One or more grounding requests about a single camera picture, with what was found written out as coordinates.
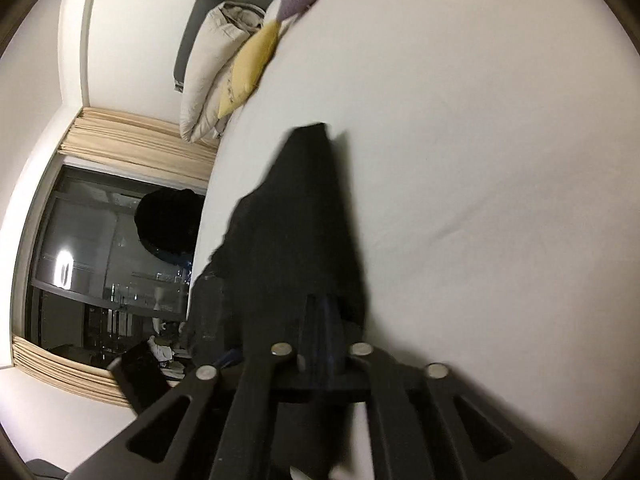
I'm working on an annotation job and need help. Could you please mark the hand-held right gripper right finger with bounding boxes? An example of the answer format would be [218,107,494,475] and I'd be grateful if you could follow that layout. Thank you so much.
[324,298,578,480]

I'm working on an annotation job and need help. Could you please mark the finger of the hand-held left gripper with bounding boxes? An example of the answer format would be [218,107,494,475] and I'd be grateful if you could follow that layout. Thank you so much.
[190,271,242,367]

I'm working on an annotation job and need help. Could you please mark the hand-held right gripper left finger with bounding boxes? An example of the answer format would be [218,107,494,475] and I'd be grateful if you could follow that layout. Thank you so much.
[69,294,327,480]

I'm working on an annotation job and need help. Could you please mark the black pants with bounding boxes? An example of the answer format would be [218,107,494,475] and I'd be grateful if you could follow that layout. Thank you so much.
[189,122,371,480]

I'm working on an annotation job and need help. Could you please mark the beige curtain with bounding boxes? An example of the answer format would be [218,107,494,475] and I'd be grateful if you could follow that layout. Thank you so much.
[59,107,222,196]
[12,335,137,409]

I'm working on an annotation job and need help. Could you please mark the dark window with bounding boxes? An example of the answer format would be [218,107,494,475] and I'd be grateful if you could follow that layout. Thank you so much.
[24,160,207,378]

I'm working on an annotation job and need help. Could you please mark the folded cream duvet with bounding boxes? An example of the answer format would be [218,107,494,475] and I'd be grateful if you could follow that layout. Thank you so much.
[179,2,267,143]

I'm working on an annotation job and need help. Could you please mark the yellow cushion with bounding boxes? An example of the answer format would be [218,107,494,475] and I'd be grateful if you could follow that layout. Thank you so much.
[217,20,282,119]

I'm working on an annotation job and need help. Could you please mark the white bed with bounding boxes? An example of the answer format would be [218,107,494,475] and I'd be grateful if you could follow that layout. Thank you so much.
[187,0,636,480]

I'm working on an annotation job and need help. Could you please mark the grey padded headboard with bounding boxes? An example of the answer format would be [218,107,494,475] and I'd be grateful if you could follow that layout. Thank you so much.
[173,0,257,94]

